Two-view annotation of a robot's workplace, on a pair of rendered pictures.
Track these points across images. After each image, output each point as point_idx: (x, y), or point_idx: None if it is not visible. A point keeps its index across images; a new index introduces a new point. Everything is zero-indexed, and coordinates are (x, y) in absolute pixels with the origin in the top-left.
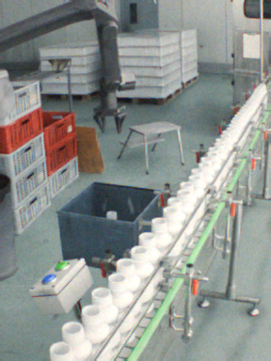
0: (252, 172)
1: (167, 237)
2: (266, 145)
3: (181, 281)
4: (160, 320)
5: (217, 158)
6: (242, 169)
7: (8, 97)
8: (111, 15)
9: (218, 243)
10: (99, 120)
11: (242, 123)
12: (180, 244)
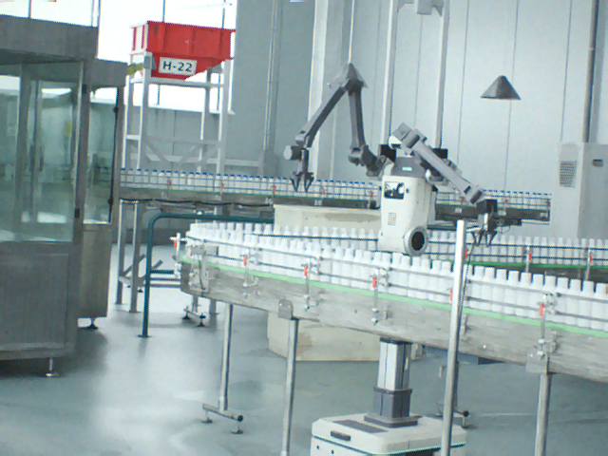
0: (558, 371)
1: (334, 256)
2: None
3: (329, 286)
4: (305, 283)
5: (422, 262)
6: (483, 316)
7: (289, 154)
8: (398, 139)
9: (401, 332)
10: (484, 235)
11: (533, 283)
12: (342, 270)
